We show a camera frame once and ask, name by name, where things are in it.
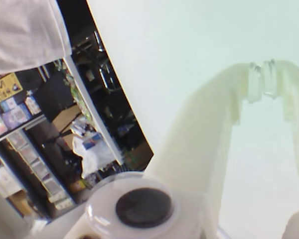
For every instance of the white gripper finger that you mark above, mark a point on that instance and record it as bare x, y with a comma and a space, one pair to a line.
196, 149
296, 99

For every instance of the brown cardboard box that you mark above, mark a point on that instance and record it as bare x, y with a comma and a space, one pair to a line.
67, 119

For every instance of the white display shelf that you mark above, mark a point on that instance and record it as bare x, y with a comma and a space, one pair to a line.
17, 132

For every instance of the person in white shirt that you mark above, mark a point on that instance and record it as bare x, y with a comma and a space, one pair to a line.
20, 30

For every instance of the plastic googly eye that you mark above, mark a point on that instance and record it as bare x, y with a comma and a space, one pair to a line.
143, 206

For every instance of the white post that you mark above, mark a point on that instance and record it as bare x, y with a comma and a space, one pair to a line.
93, 109

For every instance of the yellow poster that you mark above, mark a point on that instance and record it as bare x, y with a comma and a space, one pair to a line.
6, 87

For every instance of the black chair chrome frame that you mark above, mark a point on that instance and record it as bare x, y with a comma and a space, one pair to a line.
109, 79

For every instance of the white plastic bag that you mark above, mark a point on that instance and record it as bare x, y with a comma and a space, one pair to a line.
94, 154

